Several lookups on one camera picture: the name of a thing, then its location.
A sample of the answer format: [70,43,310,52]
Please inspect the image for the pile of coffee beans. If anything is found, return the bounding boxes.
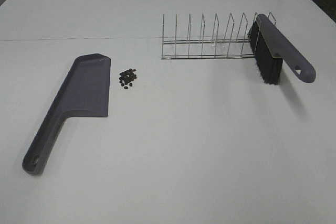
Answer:
[119,68,137,90]

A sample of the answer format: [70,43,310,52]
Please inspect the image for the grey plastic dustpan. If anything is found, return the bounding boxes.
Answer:
[22,54,111,175]

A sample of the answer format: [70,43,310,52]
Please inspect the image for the grey brush black bristles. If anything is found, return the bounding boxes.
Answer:
[248,14,316,85]

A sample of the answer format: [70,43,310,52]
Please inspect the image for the metal wire dish rack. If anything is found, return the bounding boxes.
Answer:
[161,12,261,60]

